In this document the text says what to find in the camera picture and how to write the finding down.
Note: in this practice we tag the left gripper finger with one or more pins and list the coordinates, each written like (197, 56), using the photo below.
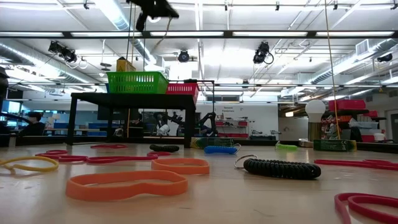
(140, 21)

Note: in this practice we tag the yellow green crayon box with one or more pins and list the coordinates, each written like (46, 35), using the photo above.
(214, 142)
(124, 66)
(334, 145)

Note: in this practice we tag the green plastic basket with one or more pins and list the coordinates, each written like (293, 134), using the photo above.
(136, 82)

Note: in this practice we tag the blue plastic basket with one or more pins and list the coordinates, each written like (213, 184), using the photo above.
(107, 87)

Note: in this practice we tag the red plastic basket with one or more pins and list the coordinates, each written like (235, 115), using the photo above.
(182, 88)

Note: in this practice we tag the yellow rubber band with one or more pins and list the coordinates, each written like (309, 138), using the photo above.
(56, 164)

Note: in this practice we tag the black background robot arm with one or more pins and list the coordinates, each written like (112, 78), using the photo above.
(210, 119)
(174, 119)

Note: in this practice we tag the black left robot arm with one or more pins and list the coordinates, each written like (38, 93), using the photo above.
(3, 87)

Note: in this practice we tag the white LED light bar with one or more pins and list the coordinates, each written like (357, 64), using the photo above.
(106, 34)
(270, 33)
(186, 33)
(354, 33)
(31, 34)

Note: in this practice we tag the black ceiling spotlight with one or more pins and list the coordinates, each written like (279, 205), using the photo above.
(63, 53)
(183, 56)
(385, 58)
(261, 53)

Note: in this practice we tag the black perforated metal shelf riser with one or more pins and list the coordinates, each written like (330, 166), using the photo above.
(133, 100)

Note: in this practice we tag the white cylinder device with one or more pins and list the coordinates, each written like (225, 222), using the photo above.
(163, 129)

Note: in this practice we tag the blue storage bins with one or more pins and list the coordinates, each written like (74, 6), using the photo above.
(96, 126)

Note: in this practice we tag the shelf with red bins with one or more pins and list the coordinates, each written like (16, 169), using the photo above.
(231, 127)

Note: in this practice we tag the person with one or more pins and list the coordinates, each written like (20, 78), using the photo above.
(32, 127)

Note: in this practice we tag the orange rubber band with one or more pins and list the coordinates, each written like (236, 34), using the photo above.
(180, 170)
(93, 193)

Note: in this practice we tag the white globe lamp brass base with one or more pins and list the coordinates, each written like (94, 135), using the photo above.
(315, 109)

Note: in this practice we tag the large red storage bin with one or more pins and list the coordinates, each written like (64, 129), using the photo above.
(346, 104)

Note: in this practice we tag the clear plastic bin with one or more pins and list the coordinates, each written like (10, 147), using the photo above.
(363, 124)

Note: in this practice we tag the small red storage bin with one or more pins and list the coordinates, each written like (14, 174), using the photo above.
(371, 113)

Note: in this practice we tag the white bucket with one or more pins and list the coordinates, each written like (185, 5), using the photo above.
(379, 137)

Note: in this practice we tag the black aluminium rig frame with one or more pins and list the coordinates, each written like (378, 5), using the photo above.
(228, 34)

